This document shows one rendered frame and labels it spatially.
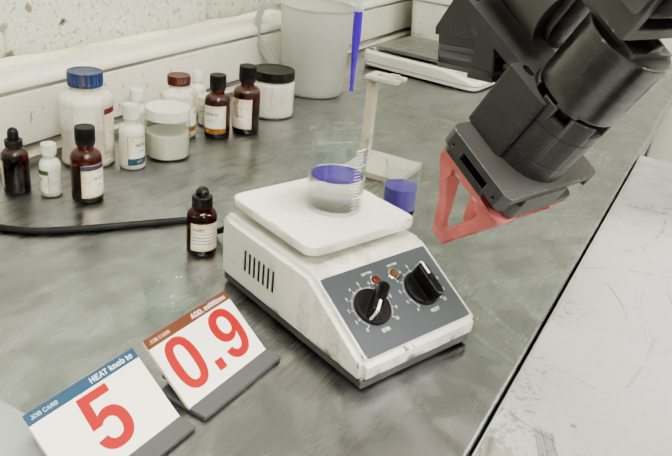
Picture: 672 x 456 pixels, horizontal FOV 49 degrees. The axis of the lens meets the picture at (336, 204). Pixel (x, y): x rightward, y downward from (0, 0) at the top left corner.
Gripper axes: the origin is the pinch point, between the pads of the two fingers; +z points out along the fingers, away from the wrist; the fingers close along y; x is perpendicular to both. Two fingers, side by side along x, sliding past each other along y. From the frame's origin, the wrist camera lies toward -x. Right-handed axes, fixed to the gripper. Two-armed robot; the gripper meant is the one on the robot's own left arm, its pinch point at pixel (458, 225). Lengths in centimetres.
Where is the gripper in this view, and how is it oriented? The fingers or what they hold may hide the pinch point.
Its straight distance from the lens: 57.9
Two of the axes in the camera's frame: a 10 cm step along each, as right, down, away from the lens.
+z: -4.0, 5.9, 7.0
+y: -7.7, 2.0, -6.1
